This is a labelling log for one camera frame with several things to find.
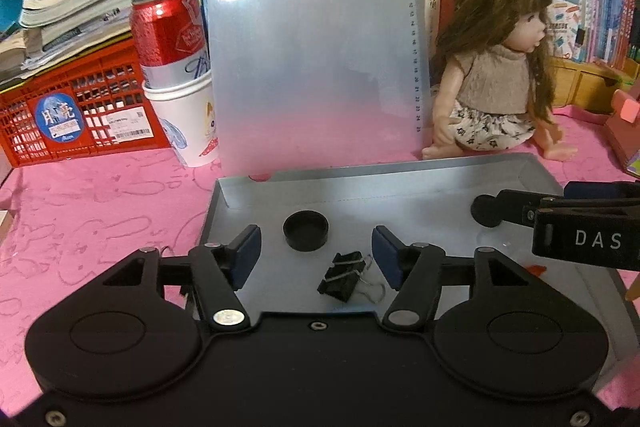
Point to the small orange plastic piece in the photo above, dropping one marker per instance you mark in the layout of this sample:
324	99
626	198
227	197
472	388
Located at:
536	269

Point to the translucent plastic clipboard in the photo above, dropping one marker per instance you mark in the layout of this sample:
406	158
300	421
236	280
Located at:
310	37

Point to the white printed carton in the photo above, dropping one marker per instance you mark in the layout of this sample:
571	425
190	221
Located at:
562	27

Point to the long-haired doll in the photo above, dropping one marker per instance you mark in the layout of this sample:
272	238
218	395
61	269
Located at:
500	77

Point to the black round lid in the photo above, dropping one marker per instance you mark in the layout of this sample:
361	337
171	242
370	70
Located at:
306	232
485	209

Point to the red plastic basket with sticker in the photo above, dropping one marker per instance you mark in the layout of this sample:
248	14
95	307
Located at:
30	107

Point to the grey cardboard box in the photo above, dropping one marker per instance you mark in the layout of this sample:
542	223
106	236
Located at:
400	192

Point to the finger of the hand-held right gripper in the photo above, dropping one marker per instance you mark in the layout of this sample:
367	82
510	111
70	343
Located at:
600	190
522	207

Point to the pink printed towel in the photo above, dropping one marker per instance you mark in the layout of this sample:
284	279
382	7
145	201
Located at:
100	207

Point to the red drink can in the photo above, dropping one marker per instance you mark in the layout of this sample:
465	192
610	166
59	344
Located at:
167	37

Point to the large black binder clip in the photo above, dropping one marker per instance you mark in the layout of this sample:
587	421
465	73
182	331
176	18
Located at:
342	277

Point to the person's right hand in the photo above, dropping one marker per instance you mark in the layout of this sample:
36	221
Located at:
635	289

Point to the pink triangular wooden house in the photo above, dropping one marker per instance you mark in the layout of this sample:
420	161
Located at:
625	127

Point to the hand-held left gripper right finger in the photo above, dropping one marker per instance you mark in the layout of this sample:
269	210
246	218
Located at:
386	257

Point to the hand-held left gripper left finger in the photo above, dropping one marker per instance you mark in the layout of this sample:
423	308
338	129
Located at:
248	254

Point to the wooden drawer unit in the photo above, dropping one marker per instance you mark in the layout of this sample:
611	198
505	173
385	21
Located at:
585	87

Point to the white paper cup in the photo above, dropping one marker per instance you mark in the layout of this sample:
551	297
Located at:
185	122

